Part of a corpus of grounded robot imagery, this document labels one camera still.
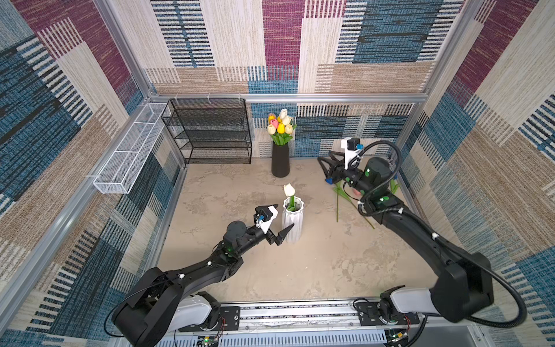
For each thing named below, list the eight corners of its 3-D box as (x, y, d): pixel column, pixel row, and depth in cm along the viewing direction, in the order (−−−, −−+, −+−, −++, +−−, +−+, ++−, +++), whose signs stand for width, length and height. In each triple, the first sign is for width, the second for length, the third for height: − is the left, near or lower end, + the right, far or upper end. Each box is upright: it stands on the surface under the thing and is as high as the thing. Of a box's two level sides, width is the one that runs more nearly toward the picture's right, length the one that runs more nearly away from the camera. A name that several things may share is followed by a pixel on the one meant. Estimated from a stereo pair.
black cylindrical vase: (273, 177, 115) (271, 149, 100) (273, 168, 119) (271, 139, 104) (288, 177, 115) (289, 148, 100) (288, 168, 119) (288, 139, 104)
